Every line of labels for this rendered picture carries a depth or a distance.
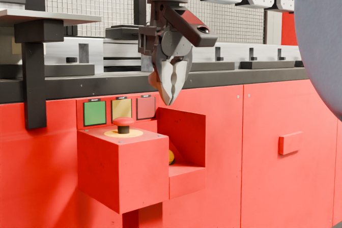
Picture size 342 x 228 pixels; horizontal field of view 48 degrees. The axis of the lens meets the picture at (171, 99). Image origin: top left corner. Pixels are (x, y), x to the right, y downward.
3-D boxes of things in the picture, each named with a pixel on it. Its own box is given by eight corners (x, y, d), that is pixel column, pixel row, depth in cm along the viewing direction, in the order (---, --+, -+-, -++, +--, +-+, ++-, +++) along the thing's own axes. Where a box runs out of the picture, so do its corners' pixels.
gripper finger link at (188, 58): (186, 80, 78) (189, 36, 76) (191, 81, 77) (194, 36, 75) (167, 81, 75) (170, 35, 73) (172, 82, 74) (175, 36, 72)
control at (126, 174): (119, 215, 63) (117, 108, 61) (77, 189, 76) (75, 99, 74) (206, 189, 76) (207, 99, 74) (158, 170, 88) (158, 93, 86)
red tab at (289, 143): (283, 154, 145) (284, 137, 144) (278, 153, 146) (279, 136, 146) (303, 148, 155) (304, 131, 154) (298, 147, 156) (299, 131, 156)
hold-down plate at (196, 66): (172, 72, 114) (172, 62, 114) (160, 72, 118) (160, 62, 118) (234, 69, 134) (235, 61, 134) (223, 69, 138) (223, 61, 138)
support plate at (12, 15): (7, 15, 62) (6, 8, 62) (-37, 24, 82) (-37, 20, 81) (102, 21, 74) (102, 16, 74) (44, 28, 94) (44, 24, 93)
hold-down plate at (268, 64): (252, 69, 141) (252, 61, 141) (240, 68, 145) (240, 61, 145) (294, 67, 161) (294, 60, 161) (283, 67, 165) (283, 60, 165)
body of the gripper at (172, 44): (166, 56, 81) (169, -3, 79) (193, 59, 75) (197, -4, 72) (136, 56, 76) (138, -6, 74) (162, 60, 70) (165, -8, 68)
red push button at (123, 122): (119, 140, 68) (119, 120, 68) (108, 136, 71) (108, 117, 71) (138, 137, 71) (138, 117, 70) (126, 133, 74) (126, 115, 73)
